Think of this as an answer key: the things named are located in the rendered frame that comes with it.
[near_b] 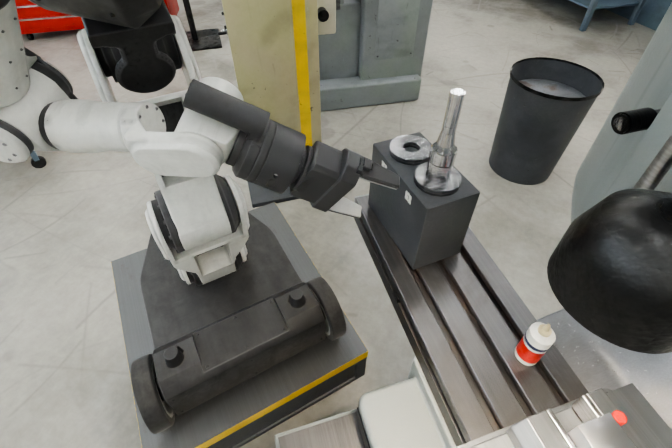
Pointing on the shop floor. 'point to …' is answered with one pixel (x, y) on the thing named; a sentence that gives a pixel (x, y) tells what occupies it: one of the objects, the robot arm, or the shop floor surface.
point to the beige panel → (273, 35)
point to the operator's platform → (204, 413)
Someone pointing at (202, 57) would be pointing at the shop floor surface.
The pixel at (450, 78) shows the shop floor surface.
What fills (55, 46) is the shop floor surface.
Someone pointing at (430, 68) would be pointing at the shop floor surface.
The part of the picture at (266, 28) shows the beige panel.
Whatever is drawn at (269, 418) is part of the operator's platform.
